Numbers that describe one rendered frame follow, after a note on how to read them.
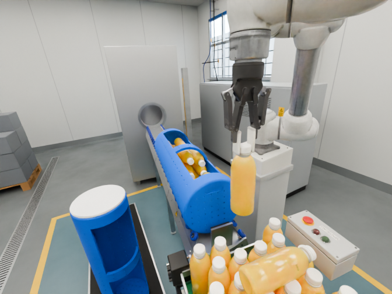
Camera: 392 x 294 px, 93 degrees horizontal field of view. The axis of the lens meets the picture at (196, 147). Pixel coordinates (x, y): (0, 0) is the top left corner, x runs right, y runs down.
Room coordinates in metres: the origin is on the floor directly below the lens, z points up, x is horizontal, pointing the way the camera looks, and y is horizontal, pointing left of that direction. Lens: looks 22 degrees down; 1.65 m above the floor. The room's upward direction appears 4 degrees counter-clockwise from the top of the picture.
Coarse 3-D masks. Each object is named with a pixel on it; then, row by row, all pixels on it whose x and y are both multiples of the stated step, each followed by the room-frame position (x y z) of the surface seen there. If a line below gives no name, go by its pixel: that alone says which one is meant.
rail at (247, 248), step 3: (261, 240) 0.57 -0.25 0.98; (246, 246) 0.55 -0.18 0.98; (249, 246) 0.55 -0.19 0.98; (252, 246) 0.55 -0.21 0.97; (246, 249) 0.54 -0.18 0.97; (249, 249) 0.55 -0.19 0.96; (231, 252) 0.53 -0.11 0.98; (246, 252) 0.54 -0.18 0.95; (231, 255) 0.52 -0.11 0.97; (231, 258) 0.52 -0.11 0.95; (186, 270) 0.46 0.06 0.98; (189, 270) 0.46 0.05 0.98; (183, 273) 0.46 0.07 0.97; (186, 273) 0.46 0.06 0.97; (189, 273) 0.46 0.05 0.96
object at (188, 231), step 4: (152, 144) 1.96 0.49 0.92; (156, 156) 1.64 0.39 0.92; (160, 164) 1.44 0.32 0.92; (160, 168) 1.40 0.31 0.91; (164, 176) 1.25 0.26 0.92; (168, 184) 1.13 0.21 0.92; (172, 196) 1.00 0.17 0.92; (176, 204) 0.91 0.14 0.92; (176, 208) 0.88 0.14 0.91; (180, 212) 0.83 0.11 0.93; (180, 216) 0.81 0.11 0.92; (184, 224) 0.74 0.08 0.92; (184, 228) 0.72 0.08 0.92; (188, 232) 0.69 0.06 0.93; (188, 236) 0.67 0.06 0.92; (188, 240) 0.65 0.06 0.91; (196, 240) 0.62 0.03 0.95; (192, 244) 0.62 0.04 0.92; (192, 248) 0.60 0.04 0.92
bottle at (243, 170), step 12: (240, 156) 0.47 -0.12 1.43; (252, 156) 0.48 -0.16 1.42; (240, 168) 0.45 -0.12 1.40; (252, 168) 0.45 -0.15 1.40; (240, 180) 0.45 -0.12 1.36; (252, 180) 0.45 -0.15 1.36; (240, 192) 0.45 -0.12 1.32; (252, 192) 0.45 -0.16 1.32; (240, 204) 0.45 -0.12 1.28; (252, 204) 0.45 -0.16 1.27
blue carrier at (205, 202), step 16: (160, 144) 1.27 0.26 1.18; (160, 160) 1.15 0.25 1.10; (176, 160) 0.92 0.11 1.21; (208, 160) 1.07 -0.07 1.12; (176, 176) 0.81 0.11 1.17; (208, 176) 0.69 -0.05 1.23; (224, 176) 0.71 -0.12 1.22; (176, 192) 0.74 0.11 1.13; (192, 192) 0.63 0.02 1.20; (208, 192) 0.65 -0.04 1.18; (224, 192) 0.67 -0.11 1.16; (192, 208) 0.62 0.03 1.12; (208, 208) 0.65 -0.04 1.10; (224, 208) 0.67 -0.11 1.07; (192, 224) 0.62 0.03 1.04; (208, 224) 0.65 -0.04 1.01
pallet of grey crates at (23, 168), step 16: (0, 128) 2.95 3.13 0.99; (16, 128) 3.12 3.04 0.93; (0, 144) 2.62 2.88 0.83; (16, 144) 2.86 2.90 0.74; (0, 160) 2.59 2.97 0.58; (16, 160) 2.67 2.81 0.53; (32, 160) 3.17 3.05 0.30; (0, 176) 2.55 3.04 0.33; (16, 176) 2.63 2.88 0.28; (32, 176) 2.89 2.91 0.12
